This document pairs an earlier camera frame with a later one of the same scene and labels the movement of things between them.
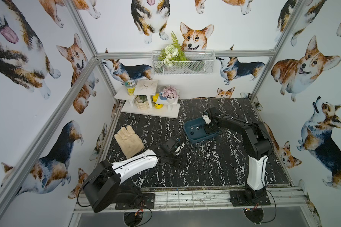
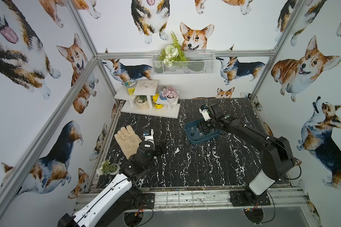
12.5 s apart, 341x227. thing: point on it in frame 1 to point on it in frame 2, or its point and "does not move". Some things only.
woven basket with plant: [142, 102] does not move
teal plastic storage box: [194, 131] does not move
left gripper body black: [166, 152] to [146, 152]
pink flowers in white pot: [170, 93] does not move
